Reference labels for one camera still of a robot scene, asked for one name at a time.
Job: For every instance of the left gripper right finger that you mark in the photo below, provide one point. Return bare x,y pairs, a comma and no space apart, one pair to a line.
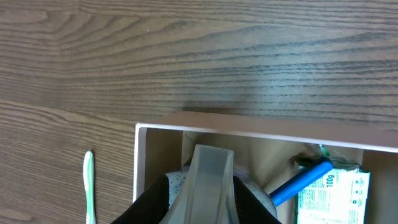
249,209

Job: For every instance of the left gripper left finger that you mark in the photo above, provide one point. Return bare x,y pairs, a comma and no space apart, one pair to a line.
150,207

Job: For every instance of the clear soap pump bottle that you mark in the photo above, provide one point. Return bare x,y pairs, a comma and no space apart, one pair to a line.
204,193

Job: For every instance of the blue disposable razor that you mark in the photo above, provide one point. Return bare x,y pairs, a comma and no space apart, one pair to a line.
302,180

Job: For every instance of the green white toothbrush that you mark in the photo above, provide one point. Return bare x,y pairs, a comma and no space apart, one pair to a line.
89,185

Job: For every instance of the green white soap packet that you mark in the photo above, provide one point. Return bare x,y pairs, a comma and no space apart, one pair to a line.
339,196

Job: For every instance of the white cardboard box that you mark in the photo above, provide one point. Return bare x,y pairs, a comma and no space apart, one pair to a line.
264,149

